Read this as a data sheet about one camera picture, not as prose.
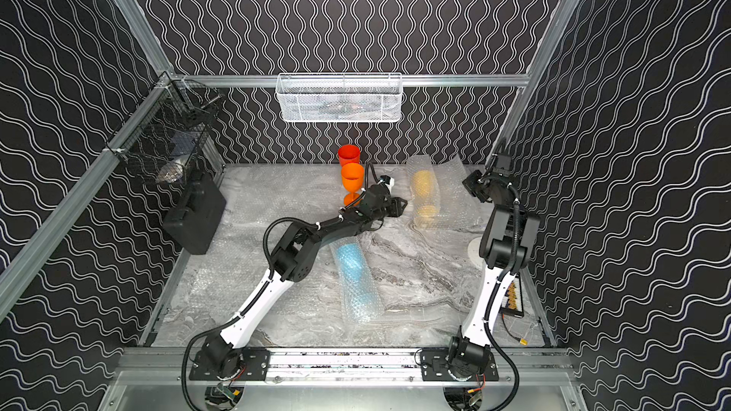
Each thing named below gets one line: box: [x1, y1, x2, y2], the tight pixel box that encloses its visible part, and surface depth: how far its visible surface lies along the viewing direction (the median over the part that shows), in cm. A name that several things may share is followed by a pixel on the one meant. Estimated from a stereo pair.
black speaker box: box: [162, 171, 228, 255], surface depth 92 cm
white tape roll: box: [467, 236, 487, 271], surface depth 97 cm
